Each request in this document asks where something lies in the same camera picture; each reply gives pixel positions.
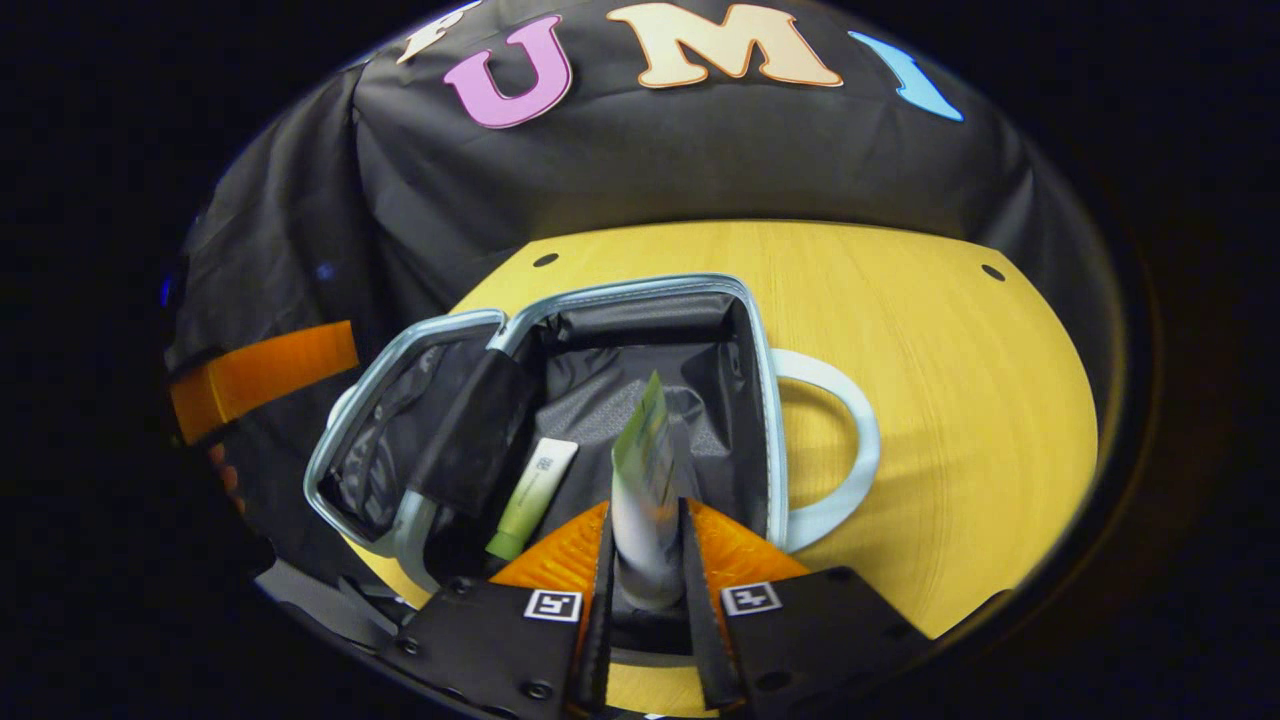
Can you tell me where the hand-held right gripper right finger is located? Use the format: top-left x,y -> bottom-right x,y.
680,496 -> 933,713

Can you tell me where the black backdrop cloth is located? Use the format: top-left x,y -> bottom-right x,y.
165,0 -> 1121,561

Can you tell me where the large green-ended white tube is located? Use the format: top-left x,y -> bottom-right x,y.
608,370 -> 693,613

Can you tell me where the small white green-capped tube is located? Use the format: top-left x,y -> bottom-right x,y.
484,437 -> 581,562

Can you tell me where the small white suitcase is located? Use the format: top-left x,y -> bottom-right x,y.
302,272 -> 884,666

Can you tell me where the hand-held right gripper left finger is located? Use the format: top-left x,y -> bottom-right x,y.
393,500 -> 614,720

